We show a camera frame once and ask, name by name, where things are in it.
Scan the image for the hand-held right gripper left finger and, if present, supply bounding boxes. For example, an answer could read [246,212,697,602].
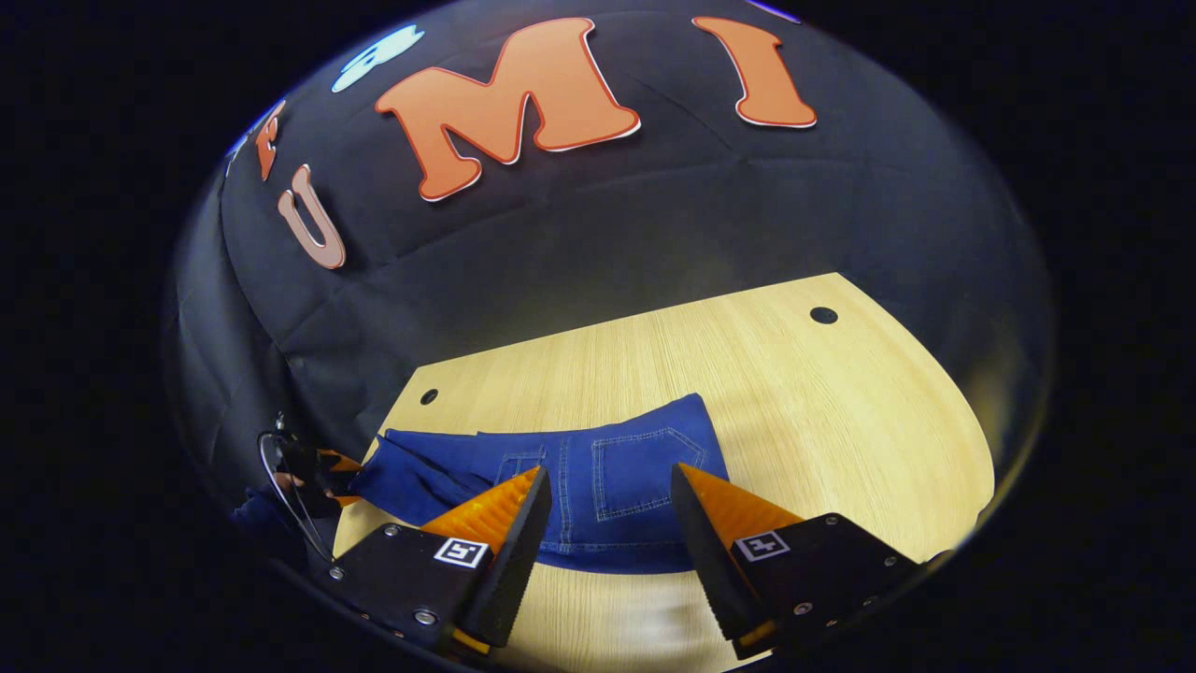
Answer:
[323,465,555,656]

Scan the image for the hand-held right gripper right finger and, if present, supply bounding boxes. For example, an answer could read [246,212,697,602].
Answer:
[669,461,938,662]

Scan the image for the blue denim jeans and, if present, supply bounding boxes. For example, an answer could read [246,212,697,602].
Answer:
[350,393,730,576]

